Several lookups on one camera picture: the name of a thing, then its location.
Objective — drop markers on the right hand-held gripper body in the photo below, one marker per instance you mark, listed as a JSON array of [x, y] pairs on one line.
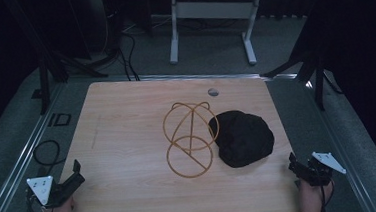
[[322, 168]]

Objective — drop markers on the silver metal floor rail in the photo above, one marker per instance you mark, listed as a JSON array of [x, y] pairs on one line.
[[22, 157]]

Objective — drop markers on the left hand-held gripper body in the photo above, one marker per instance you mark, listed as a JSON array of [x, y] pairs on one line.
[[50, 192]]

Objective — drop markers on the grey round table grommet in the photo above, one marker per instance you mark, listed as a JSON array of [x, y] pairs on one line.
[[213, 92]]

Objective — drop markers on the black tripod stand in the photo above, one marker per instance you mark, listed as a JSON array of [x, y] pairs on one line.
[[55, 51], [310, 64]]

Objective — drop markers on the white metal desk frame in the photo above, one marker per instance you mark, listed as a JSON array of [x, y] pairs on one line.
[[212, 20]]

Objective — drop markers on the person's right hand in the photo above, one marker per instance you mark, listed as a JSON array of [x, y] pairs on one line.
[[313, 200]]

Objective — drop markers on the black cloth hat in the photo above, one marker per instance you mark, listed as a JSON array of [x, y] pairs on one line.
[[243, 138]]

